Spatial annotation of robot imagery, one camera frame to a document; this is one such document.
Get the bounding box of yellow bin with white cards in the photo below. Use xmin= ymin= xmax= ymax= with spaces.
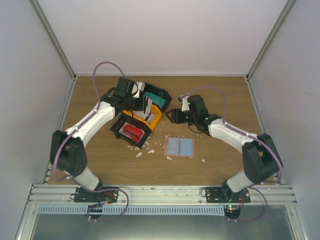
xmin=122 ymin=103 xmax=163 ymax=131

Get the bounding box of black bin with red cards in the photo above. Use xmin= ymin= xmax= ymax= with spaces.
xmin=110 ymin=114 xmax=152 ymax=149

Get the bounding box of black bin with teal cards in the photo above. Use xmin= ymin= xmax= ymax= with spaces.
xmin=142 ymin=82 xmax=172 ymax=113

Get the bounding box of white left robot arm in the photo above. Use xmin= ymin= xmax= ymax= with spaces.
xmin=50 ymin=77 xmax=148 ymax=202

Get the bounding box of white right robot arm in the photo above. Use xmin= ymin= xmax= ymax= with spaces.
xmin=165 ymin=95 xmax=283 ymax=203

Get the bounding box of stack of teal cards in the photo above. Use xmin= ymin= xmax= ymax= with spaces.
xmin=144 ymin=92 xmax=166 ymax=108

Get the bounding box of stack of white cards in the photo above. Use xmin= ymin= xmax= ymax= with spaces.
xmin=138 ymin=111 xmax=158 ymax=125

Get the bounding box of stack of red-white cards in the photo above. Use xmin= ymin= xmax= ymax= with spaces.
xmin=118 ymin=123 xmax=145 ymax=143

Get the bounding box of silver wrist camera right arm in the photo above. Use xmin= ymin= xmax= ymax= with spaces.
xmin=178 ymin=94 xmax=190 ymax=112

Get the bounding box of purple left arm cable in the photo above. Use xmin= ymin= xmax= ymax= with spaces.
xmin=51 ymin=61 xmax=126 ymax=183

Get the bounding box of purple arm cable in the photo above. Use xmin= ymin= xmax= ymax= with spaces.
xmin=51 ymin=61 xmax=126 ymax=183
xmin=178 ymin=85 xmax=285 ymax=186

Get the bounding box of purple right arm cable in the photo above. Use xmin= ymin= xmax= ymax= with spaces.
xmin=178 ymin=85 xmax=285 ymax=186

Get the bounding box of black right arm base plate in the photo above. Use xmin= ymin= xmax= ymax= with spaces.
xmin=200 ymin=186 xmax=251 ymax=204

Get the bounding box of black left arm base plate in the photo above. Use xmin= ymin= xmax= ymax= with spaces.
xmin=69 ymin=186 xmax=119 ymax=204

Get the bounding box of grey slotted cable duct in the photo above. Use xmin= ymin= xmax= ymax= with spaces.
xmin=38 ymin=204 xmax=225 ymax=216

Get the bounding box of aluminium front rail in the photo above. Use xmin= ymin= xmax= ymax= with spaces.
xmin=27 ymin=184 xmax=297 ymax=206

